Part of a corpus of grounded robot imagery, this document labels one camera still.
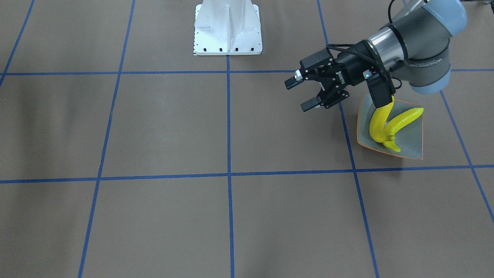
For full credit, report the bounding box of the yellow banana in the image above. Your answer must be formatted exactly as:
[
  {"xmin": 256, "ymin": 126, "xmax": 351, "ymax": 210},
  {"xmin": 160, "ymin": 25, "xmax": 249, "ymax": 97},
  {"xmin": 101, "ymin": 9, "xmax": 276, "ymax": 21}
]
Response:
[{"xmin": 384, "ymin": 107, "xmax": 425, "ymax": 141}]

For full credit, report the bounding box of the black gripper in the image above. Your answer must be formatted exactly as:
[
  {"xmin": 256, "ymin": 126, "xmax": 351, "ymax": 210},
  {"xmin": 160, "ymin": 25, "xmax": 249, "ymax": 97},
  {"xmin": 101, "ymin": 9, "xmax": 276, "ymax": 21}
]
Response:
[{"xmin": 285, "ymin": 40, "xmax": 377, "ymax": 112}]

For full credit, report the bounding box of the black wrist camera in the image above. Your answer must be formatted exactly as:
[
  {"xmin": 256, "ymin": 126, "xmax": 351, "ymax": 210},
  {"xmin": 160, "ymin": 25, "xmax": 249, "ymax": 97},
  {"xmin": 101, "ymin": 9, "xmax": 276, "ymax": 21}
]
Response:
[{"xmin": 366, "ymin": 72, "xmax": 396, "ymax": 108}]

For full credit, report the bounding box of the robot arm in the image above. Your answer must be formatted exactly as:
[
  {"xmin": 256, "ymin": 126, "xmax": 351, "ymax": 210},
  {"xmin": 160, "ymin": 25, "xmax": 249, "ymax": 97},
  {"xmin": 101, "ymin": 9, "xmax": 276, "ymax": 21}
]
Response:
[{"xmin": 285, "ymin": 0, "xmax": 467, "ymax": 111}]

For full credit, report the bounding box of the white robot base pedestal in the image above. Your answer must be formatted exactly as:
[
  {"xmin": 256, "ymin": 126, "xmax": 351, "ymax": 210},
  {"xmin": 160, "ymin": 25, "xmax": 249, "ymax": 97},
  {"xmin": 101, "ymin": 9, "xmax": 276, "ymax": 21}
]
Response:
[{"xmin": 193, "ymin": 0, "xmax": 263, "ymax": 55}]

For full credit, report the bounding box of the yellow-green banana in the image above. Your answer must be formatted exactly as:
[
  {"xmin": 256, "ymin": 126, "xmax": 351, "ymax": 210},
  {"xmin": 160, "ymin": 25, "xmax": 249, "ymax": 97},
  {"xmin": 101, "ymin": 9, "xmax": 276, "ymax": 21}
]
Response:
[{"xmin": 369, "ymin": 96, "xmax": 404, "ymax": 153}]

